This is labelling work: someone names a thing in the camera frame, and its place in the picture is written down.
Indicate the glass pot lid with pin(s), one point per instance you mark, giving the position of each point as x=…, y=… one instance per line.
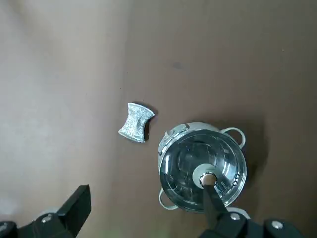
x=183, y=158

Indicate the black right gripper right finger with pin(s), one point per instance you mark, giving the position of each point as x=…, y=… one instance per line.
x=213, y=210

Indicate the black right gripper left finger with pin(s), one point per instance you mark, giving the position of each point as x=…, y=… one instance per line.
x=74, y=210

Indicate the steel pot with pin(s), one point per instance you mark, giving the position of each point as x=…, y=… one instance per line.
x=164, y=146

